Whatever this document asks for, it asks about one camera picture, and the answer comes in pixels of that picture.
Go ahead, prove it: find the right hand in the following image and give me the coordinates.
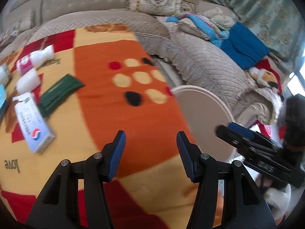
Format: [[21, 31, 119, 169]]
[[261, 179, 291, 225]]

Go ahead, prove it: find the blue folded blanket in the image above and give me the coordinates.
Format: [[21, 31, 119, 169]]
[[220, 22, 269, 70]]

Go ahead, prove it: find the small patterned cushion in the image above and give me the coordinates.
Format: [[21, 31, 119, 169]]
[[5, 8, 35, 35]]

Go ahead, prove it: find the colourful striped cloth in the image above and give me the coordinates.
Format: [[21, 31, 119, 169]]
[[166, 12, 230, 48]]

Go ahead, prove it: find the white round trash bin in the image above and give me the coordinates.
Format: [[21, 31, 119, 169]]
[[171, 85, 236, 162]]

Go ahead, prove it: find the large white cylindrical bottle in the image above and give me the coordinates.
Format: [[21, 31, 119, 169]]
[[0, 63, 11, 87]]

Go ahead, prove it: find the beige crumpled cloth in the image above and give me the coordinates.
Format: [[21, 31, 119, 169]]
[[204, 7, 236, 30]]

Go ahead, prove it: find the santa plush toy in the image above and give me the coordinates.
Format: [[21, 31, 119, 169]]
[[248, 58, 282, 95]]

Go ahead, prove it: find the white medicine box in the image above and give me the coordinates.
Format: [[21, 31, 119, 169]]
[[12, 92, 56, 155]]

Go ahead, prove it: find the orange patterned fleece blanket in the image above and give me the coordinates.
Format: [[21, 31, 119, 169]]
[[1, 24, 197, 228]]

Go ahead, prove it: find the green patterned curtain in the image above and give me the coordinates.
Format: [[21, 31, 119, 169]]
[[209, 0, 304, 72]]

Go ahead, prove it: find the beige tufted sofa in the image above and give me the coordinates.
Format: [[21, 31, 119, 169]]
[[1, 0, 282, 125]]

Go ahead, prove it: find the blue snack packet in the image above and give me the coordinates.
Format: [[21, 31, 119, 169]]
[[0, 84, 8, 120]]

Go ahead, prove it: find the pink label white bottle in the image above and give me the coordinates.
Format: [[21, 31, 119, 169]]
[[16, 45, 54, 76]]

